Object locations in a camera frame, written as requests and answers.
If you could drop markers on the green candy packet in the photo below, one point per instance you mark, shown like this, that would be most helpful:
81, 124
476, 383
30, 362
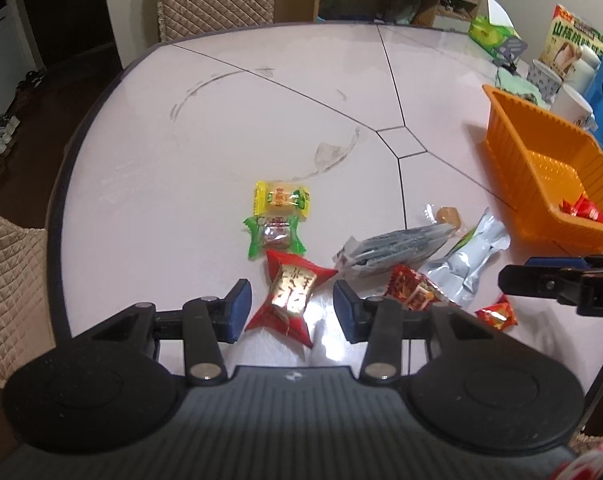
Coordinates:
276, 235

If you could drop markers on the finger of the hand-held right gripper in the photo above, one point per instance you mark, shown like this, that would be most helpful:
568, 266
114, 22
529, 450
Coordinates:
556, 261
536, 282

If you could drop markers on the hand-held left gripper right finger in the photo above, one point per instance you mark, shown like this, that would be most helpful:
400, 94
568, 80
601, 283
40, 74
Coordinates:
344, 310

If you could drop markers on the red white patterned cloth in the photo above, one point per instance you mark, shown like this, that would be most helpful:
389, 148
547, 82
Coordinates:
591, 465

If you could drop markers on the orange plastic basket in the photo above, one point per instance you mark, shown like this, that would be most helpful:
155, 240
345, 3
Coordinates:
531, 130

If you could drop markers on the white cabinet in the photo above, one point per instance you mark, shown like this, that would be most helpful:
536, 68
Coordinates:
6, 35

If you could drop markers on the grey striped snack packet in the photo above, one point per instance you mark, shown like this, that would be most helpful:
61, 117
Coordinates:
386, 250

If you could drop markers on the green dish cloth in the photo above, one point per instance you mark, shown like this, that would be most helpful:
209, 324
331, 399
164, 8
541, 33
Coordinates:
516, 85

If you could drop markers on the brown snack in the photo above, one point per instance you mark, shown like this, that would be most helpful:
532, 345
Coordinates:
446, 215

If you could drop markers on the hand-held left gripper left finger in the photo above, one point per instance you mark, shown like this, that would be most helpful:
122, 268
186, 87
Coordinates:
239, 310

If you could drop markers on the green tissue pack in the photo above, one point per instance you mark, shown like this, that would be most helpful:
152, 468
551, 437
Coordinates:
489, 35

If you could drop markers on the yellow green food box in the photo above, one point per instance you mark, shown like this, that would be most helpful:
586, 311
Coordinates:
571, 30

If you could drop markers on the grey phone stand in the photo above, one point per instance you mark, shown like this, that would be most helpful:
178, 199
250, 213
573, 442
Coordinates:
509, 50

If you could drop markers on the beige quilted chair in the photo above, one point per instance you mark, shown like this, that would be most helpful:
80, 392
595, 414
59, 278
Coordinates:
211, 0
11, 300

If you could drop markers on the row of shoes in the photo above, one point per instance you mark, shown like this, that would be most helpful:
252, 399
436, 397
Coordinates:
3, 130

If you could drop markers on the yellow snack packet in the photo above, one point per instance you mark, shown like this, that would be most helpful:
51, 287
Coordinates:
281, 199

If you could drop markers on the small red wrapped candy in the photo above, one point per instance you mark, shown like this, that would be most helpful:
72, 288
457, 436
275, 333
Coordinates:
569, 207
590, 208

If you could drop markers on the white patterned mug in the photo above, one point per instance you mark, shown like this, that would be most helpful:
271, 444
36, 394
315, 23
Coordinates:
544, 80

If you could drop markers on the large red snack packet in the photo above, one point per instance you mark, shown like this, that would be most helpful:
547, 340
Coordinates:
291, 295

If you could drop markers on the silver foil snack packet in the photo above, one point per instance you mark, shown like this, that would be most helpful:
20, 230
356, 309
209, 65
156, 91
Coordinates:
466, 265

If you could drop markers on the small dark red candy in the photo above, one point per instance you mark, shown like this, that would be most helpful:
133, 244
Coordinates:
496, 312

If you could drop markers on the white cartoon mug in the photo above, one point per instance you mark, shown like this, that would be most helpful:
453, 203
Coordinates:
571, 105

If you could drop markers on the red orange snack packet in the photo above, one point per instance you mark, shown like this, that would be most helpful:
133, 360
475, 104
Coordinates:
414, 290

